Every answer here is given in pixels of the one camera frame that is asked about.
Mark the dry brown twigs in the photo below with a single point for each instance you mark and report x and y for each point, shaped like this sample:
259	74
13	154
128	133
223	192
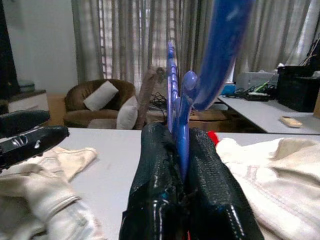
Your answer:
313	52

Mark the black tall panel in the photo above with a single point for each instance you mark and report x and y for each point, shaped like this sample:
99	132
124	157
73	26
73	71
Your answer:
7	50

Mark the white grey printer box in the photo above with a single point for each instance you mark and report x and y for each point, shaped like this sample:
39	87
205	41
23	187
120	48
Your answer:
255	80

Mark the beige striped curtain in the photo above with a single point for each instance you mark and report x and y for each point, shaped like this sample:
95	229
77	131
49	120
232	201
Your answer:
125	37

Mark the mauve fabric post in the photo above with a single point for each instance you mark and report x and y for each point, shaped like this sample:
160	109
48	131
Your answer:
147	95

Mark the white desk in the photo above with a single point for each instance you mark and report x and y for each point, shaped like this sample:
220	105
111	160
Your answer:
262	112

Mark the white table with black edge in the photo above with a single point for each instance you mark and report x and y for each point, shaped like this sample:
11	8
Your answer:
112	150

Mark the small red item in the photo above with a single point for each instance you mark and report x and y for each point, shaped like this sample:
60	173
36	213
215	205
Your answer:
213	136

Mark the purple plastic hanger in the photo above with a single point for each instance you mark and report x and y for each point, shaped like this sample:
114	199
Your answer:
185	140

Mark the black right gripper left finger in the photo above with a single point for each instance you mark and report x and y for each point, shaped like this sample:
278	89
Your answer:
155	175

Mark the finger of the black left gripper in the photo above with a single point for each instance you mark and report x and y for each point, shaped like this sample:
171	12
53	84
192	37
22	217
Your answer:
22	121
25	147

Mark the brown armchair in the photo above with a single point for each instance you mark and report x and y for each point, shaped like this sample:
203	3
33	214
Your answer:
75	115

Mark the cream white garment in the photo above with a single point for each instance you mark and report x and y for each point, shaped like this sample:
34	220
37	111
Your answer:
30	195
280	180

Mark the white pillow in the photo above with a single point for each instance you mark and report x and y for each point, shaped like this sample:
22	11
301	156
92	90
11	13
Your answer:
127	112
100	96

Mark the small beige block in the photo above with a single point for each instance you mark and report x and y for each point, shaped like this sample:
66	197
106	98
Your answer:
291	121

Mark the black storage box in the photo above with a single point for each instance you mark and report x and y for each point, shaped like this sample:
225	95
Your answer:
297	92

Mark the white low cabinet dark top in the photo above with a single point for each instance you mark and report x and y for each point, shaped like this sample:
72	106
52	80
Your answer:
27	103

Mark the pale teal container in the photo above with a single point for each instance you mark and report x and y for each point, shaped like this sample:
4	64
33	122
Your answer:
27	86

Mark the brown cardboard box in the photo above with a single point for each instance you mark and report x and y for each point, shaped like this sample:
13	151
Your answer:
207	120
56	107

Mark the blue tissue box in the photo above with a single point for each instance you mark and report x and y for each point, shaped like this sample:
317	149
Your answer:
229	89

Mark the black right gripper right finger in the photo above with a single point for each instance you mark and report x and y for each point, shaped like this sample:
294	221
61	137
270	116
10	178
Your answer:
210	190

